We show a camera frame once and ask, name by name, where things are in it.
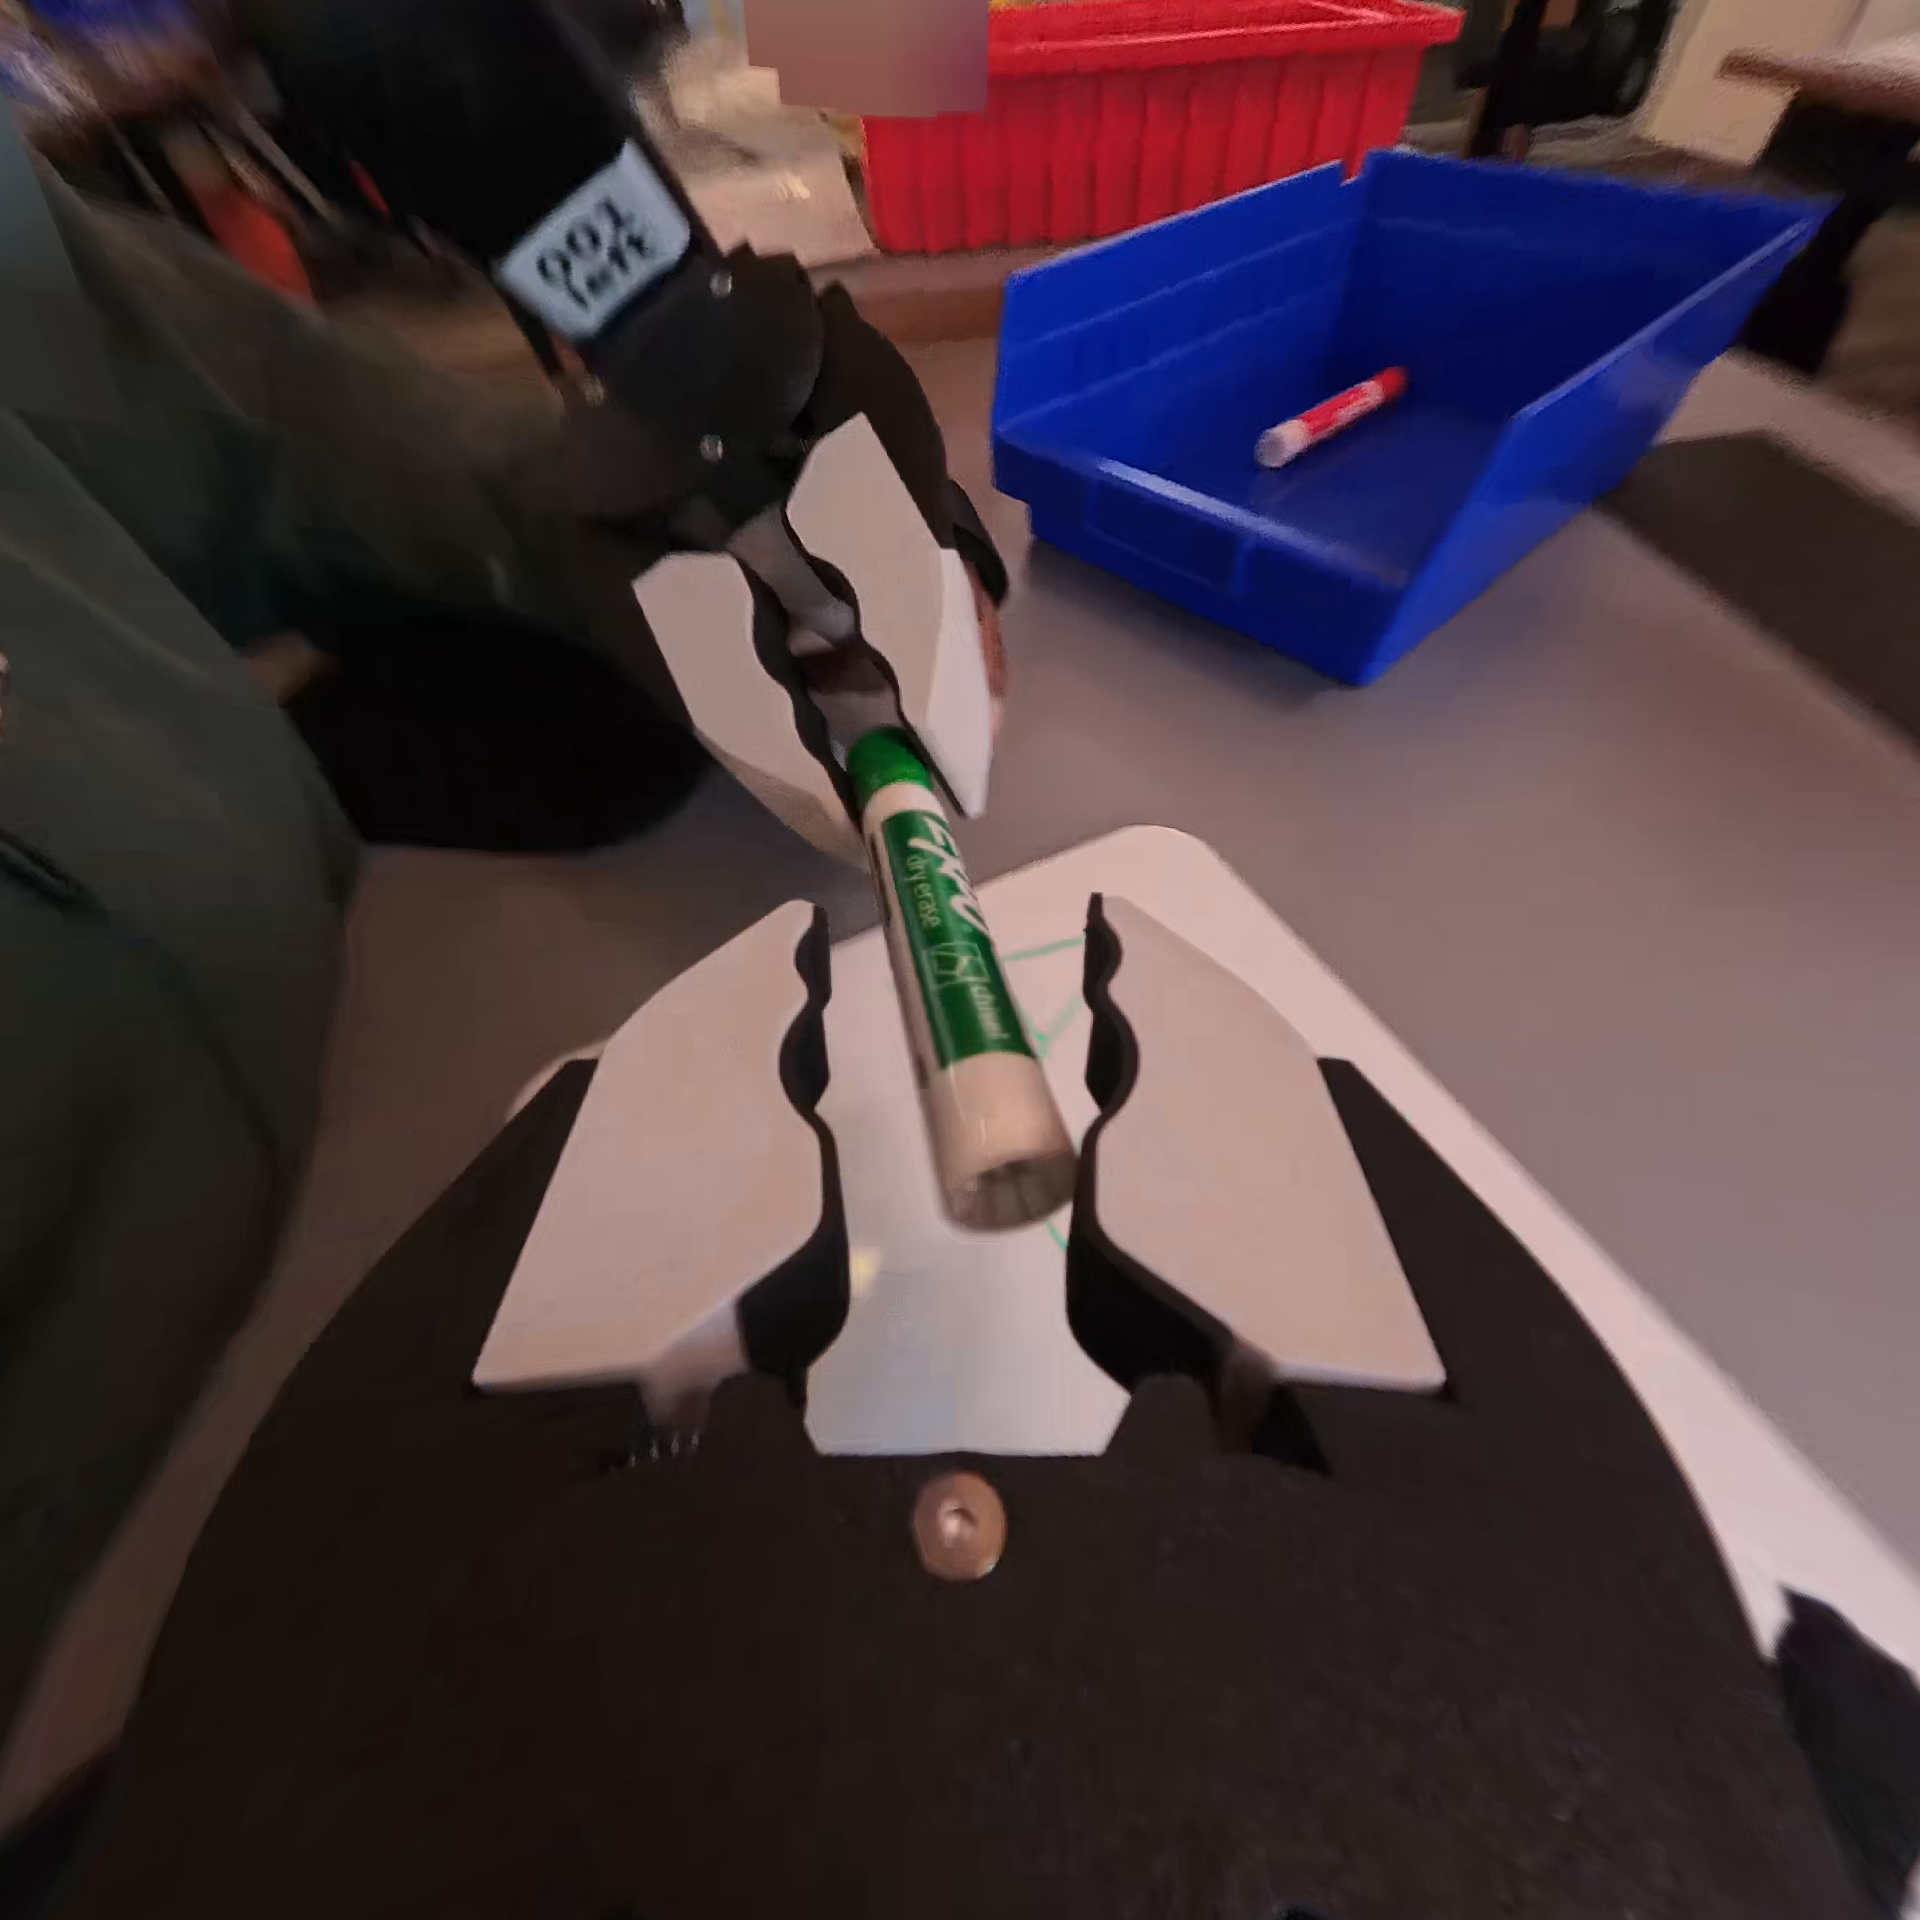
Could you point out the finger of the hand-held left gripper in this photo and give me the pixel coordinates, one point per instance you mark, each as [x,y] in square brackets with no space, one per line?
[721,692]
[915,601]

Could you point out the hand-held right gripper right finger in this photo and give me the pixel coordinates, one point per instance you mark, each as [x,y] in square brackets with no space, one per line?
[1261,1200]

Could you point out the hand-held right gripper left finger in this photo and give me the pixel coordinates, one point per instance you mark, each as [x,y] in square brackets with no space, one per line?
[662,1200]

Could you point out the white whiteboard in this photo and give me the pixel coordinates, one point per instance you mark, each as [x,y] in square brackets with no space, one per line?
[1442,1200]

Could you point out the green dry-erase marker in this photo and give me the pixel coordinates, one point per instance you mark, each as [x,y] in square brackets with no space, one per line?
[962,960]

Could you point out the red dry-erase marker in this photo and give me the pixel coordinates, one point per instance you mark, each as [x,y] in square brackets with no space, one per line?
[1334,419]

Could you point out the blue plastic bin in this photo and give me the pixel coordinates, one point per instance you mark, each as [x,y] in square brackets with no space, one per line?
[1442,392]

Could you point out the person's left forearm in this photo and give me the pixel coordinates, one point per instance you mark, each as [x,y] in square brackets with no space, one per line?
[332,392]

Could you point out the black textured wrist pad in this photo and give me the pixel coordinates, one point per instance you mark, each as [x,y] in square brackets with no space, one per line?
[497,736]

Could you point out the red plastic bin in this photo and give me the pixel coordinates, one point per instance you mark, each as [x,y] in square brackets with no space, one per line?
[1156,123]

